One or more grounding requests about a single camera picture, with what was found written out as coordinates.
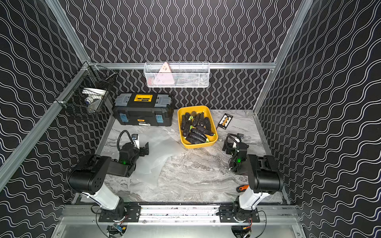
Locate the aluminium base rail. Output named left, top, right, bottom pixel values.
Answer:
left=60, top=203, right=299, bottom=226

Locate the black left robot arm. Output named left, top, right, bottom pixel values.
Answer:
left=66, top=142, right=149, bottom=223

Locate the pile of toy eggplants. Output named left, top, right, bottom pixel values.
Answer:
left=179, top=111, right=216, bottom=145

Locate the yellow plastic bin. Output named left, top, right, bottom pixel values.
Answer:
left=177, top=106, right=218, bottom=149

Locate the white wire basket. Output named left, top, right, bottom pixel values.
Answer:
left=143, top=61, right=210, bottom=88

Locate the small black picture card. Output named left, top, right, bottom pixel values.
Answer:
left=218, top=113, right=233, bottom=130

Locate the orange handled screwdriver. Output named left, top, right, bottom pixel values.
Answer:
left=236, top=184, right=249, bottom=193

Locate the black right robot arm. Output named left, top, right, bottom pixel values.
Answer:
left=222, top=140, right=283, bottom=223

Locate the black wire basket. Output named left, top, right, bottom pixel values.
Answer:
left=56, top=61, right=117, bottom=121

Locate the stack of clear zip-top bags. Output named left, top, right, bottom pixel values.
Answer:
left=131, top=127, right=185, bottom=187

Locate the black toolbox with blue latches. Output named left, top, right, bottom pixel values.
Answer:
left=113, top=93, right=174, bottom=127

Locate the pink triangular card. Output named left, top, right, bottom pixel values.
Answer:
left=152, top=62, right=175, bottom=86

